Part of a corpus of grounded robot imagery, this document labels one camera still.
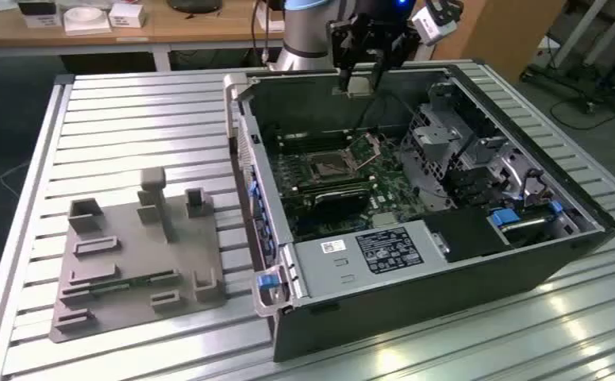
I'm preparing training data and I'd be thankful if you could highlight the black round object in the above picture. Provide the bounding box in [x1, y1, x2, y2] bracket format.
[167, 0, 223, 12]

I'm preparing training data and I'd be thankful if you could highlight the metal disk bay cage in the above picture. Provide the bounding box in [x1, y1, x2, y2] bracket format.
[402, 81, 504, 211]

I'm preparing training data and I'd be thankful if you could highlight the green RAM stick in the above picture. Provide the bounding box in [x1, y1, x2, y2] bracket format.
[89, 277, 155, 297]

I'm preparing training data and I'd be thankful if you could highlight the silver power supply unit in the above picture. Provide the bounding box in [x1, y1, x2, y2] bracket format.
[291, 220, 446, 298]

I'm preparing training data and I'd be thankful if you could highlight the black graphics card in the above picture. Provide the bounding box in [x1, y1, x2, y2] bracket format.
[304, 186, 372, 228]

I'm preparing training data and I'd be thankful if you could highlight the black floor cable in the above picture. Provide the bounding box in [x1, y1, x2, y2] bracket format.
[550, 98, 615, 130]

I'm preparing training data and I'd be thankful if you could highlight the black open PC case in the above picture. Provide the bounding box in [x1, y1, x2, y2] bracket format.
[222, 59, 615, 363]

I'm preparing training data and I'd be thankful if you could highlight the green motherboard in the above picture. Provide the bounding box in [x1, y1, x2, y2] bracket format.
[270, 130, 430, 243]

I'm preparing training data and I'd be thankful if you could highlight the wooden desk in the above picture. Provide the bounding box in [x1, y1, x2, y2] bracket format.
[0, 0, 446, 72]

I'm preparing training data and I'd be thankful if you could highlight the white printed cardboard box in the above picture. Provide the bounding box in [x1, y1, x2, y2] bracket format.
[108, 2, 147, 29]

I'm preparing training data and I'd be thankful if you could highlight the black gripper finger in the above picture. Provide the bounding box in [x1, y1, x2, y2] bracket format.
[366, 34, 420, 90]
[326, 17, 364, 94]

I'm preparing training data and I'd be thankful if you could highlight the black plastic shroud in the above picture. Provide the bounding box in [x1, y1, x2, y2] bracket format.
[423, 208, 515, 264]

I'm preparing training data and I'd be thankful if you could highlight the wooden cabinet panel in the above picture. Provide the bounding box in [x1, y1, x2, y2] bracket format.
[431, 0, 567, 84]

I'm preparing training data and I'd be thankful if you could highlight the CPU socket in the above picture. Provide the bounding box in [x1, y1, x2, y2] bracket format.
[306, 150, 362, 187]

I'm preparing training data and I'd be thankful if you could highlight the white box with black top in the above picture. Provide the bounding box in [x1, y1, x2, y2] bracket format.
[17, 0, 59, 29]

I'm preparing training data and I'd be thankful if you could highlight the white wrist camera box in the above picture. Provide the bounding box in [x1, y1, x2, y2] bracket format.
[411, 0, 459, 45]

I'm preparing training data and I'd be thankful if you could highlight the white box with round hollow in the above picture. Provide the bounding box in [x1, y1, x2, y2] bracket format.
[63, 6, 112, 37]

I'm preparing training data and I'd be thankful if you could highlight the metal socket cover frame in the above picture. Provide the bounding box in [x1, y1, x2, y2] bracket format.
[344, 133, 387, 171]

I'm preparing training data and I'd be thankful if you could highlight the grey parts rack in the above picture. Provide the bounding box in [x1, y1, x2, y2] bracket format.
[47, 166, 228, 344]

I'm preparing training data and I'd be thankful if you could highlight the blue disk carrier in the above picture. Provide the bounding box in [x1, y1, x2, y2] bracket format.
[490, 208, 521, 231]

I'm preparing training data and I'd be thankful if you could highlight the silver square CPU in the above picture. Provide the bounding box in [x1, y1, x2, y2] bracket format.
[346, 75, 376, 98]

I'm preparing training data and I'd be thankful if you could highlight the wheeled equipment cart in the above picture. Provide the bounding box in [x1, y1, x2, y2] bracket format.
[518, 0, 615, 116]

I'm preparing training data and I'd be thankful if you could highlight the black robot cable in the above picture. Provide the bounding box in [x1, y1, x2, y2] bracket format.
[251, 0, 287, 64]

